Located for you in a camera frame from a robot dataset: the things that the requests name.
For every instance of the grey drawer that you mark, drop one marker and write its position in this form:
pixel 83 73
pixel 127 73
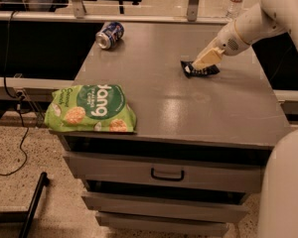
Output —
pixel 164 172
pixel 161 207
pixel 160 224

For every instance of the clear plastic water bottle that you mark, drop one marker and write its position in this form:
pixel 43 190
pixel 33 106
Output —
pixel 234 8

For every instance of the black metal floor leg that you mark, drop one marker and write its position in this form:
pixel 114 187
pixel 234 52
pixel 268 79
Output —
pixel 42 182

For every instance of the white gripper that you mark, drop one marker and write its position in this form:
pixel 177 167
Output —
pixel 228 41

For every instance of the top grey drawer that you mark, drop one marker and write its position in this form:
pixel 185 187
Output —
pixel 164 172

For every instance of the middle grey drawer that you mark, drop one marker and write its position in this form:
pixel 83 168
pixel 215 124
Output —
pixel 161 207

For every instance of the grey drawer cabinet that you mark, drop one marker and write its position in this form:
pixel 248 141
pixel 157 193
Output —
pixel 232 117

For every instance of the green rice chip bag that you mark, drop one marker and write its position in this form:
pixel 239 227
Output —
pixel 96 108

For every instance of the grey metal rail frame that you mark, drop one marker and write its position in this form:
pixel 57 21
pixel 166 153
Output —
pixel 152 11

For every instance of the bottom grey drawer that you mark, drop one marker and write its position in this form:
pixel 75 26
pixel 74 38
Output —
pixel 160 224

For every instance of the dark blue rxbar wrapper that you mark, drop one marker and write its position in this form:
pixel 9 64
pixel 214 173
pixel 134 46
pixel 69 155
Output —
pixel 190 71

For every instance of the black drawer handle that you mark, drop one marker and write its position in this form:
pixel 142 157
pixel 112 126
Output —
pixel 167 176

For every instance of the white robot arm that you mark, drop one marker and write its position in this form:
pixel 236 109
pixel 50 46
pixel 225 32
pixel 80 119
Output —
pixel 278 210

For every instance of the blue soda can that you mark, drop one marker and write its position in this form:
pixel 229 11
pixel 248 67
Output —
pixel 109 35

